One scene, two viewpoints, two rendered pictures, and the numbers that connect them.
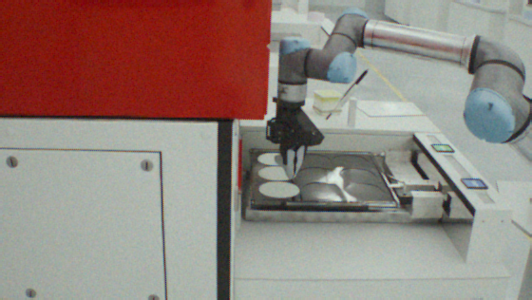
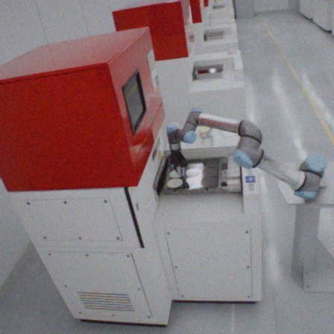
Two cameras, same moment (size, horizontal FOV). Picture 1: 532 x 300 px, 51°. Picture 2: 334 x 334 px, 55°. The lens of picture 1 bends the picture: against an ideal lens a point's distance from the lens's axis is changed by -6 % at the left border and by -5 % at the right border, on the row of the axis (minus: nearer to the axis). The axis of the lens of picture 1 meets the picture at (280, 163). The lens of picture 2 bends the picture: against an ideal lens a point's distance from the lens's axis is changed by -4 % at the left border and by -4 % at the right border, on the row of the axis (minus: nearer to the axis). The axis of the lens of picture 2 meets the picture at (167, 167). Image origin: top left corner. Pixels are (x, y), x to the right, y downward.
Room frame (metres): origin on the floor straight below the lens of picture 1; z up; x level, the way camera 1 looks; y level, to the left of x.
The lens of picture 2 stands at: (-0.31, -0.54, 2.09)
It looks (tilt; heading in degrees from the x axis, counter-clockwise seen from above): 31 degrees down; 19
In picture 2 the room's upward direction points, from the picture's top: 11 degrees counter-clockwise
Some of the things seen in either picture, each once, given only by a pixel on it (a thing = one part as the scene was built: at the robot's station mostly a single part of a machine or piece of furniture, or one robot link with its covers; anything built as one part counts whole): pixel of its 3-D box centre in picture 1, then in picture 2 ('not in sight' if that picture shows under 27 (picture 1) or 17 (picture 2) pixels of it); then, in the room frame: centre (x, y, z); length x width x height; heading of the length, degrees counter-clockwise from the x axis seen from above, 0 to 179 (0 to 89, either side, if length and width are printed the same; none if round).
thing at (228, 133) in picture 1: (232, 154); (150, 175); (1.28, 0.11, 1.02); 0.82 x 0.03 x 0.40; 4
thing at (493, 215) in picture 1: (452, 189); (250, 176); (1.45, -0.47, 0.89); 0.55 x 0.09 x 0.14; 4
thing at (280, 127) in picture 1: (288, 121); (176, 155); (1.46, -0.02, 1.05); 0.09 x 0.08 x 0.12; 45
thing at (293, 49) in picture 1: (294, 60); (173, 133); (1.45, -0.02, 1.21); 0.09 x 0.08 x 0.11; 63
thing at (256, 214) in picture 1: (344, 215); (202, 191); (1.37, -0.17, 0.84); 0.50 x 0.02 x 0.03; 94
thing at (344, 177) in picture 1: (317, 175); (193, 173); (1.49, -0.10, 0.90); 0.34 x 0.34 x 0.01; 4
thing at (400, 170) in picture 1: (409, 185); (233, 173); (1.53, -0.36, 0.87); 0.36 x 0.08 x 0.03; 4
